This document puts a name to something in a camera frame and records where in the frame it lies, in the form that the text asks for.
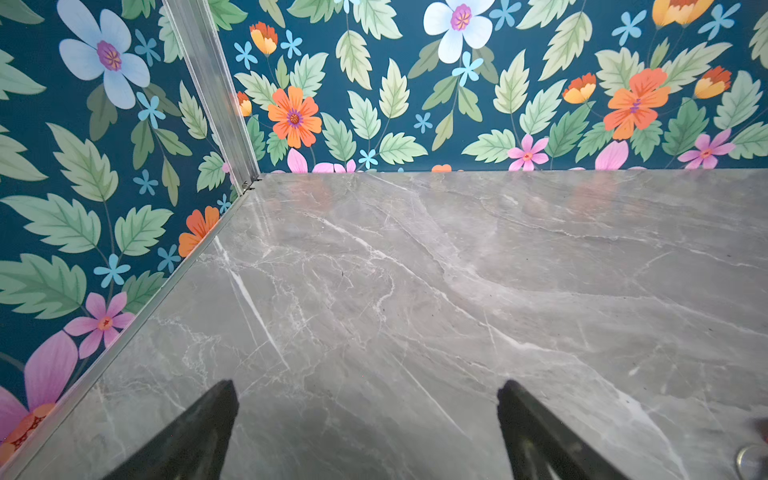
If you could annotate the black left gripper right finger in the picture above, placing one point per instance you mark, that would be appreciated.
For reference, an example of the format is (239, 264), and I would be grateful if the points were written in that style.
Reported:
(540, 446)

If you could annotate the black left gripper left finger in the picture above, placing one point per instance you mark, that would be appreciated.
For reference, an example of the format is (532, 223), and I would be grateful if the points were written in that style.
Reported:
(192, 446)

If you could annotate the aluminium back left post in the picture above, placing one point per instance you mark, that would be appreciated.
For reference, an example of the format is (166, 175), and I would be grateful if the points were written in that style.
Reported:
(203, 54)

